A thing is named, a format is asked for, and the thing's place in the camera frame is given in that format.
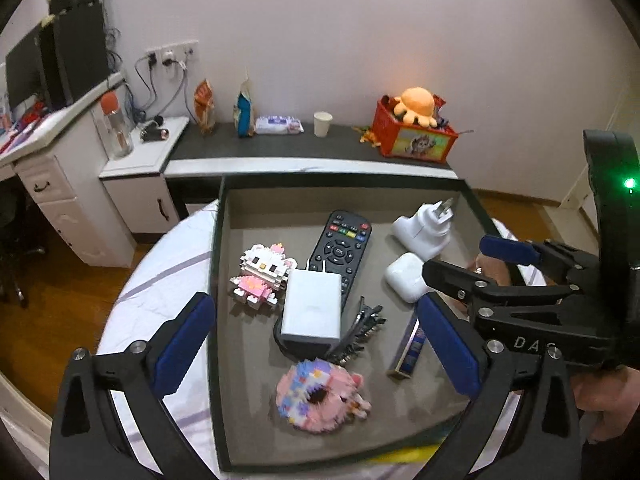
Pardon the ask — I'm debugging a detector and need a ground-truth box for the black remote control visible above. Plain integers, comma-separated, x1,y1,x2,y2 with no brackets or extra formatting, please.
304,209,373,311

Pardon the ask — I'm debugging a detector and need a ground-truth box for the white plug adapter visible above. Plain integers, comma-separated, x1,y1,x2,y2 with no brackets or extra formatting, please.
390,197,459,261

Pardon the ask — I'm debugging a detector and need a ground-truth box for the white kitty block toy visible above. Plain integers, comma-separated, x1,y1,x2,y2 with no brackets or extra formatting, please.
228,242,299,314

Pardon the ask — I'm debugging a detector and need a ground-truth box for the blue snack bag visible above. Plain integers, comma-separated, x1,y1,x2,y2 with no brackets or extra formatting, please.
233,77,256,139

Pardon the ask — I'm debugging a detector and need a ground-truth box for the small black device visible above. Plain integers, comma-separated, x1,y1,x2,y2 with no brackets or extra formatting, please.
139,116,171,144

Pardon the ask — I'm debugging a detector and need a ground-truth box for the white rectangular charger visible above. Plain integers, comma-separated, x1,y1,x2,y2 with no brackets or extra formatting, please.
279,258,344,347

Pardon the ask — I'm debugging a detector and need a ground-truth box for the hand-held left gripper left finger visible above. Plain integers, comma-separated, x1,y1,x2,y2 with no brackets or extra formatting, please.
48,291,217,480

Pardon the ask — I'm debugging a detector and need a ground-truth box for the orange octopus plush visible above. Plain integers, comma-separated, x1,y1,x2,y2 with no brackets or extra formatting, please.
391,87,448,126

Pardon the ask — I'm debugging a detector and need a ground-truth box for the white wall socket strip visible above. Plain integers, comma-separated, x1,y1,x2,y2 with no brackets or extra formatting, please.
144,38,200,69

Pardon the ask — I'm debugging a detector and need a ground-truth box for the orange snack bag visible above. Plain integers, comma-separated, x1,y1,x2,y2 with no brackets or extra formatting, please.
193,78,217,134

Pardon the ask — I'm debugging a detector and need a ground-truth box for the pink block toy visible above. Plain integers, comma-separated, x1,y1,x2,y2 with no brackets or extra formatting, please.
275,358,374,434

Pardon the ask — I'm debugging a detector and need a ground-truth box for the black monitor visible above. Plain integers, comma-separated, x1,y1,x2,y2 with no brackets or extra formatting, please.
4,25,46,111

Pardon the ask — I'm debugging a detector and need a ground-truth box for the person's right hand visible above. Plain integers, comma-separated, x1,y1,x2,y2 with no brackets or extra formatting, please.
570,367,640,443

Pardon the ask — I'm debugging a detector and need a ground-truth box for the white desk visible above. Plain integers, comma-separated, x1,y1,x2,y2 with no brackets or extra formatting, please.
0,72,136,269

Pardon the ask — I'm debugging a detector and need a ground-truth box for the black office chair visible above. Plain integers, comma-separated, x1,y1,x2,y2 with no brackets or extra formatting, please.
0,194,49,307

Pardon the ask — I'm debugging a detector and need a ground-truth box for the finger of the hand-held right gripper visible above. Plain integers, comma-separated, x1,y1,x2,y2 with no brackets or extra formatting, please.
421,258,501,311
478,233,601,286

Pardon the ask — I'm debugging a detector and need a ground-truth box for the black hair clip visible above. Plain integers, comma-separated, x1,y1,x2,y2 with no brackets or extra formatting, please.
344,296,386,322
327,316,389,366

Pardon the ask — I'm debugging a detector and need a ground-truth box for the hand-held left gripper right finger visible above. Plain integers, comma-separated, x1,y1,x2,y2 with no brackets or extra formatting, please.
415,292,584,480

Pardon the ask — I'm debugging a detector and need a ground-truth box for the yellow packet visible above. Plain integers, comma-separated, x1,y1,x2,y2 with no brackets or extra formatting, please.
370,440,451,464

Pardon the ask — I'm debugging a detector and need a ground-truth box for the dark low shelf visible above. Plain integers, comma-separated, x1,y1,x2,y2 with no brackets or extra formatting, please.
164,120,459,181

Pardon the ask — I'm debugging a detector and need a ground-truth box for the white earbuds case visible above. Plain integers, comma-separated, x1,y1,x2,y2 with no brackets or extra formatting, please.
383,252,431,304

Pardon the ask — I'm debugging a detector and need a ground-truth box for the clear bottle with orange cap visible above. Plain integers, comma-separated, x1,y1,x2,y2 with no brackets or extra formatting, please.
99,92,135,160

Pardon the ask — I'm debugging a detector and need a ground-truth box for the red toy box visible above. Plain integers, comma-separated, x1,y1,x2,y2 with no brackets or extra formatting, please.
370,95,460,164

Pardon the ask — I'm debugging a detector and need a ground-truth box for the small blue box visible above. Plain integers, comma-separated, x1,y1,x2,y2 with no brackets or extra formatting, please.
386,317,424,379

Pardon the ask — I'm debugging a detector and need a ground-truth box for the black computer tower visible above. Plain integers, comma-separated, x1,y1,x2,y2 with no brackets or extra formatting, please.
40,2,111,111

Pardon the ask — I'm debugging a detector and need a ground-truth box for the pink box with black rim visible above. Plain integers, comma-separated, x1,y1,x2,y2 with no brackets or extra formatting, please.
210,172,506,474

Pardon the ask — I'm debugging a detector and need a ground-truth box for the white nightstand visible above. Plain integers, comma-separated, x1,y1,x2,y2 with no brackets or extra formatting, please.
98,115,191,234

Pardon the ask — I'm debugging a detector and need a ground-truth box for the wet wipes pack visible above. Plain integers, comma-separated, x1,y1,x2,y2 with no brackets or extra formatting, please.
254,114,305,135

